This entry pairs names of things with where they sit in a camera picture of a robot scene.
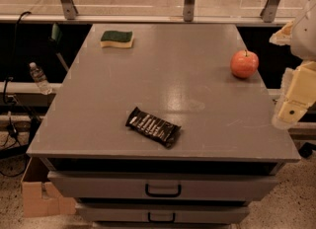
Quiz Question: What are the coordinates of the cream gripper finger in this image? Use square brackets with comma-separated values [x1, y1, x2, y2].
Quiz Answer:
[269, 21, 294, 45]
[272, 100, 307, 129]

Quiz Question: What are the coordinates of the black rxbar chocolate wrapper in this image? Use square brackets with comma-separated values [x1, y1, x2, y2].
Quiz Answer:
[125, 108, 181, 149]

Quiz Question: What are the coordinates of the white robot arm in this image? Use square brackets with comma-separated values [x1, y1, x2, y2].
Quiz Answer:
[270, 0, 316, 129]

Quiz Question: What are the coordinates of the red apple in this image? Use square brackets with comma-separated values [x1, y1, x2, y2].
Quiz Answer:
[230, 50, 259, 79]

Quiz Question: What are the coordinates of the grey drawer cabinet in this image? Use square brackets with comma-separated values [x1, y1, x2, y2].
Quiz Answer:
[29, 24, 299, 229]

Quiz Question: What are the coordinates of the green and yellow sponge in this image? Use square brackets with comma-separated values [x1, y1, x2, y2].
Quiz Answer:
[100, 31, 133, 48]

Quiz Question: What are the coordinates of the lower grey drawer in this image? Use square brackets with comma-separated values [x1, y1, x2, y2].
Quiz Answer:
[76, 203, 249, 224]

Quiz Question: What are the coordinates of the grey drawer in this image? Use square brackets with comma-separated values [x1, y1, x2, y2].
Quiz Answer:
[76, 203, 249, 224]
[48, 171, 277, 201]

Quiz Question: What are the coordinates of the upper grey drawer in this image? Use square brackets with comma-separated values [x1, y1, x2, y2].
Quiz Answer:
[48, 171, 277, 201]

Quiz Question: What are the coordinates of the clear plastic water bottle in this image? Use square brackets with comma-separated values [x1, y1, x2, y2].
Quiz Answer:
[29, 62, 52, 95]

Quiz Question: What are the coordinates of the cardboard box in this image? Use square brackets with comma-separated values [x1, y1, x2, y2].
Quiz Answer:
[21, 158, 76, 218]

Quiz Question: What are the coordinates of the right metal bracket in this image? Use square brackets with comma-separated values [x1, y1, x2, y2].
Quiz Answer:
[260, 0, 280, 23]

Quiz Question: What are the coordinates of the green handled tool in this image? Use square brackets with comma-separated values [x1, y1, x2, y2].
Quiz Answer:
[48, 23, 69, 72]

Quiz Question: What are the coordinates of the black cable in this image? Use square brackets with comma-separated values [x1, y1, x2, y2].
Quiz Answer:
[1, 10, 33, 106]

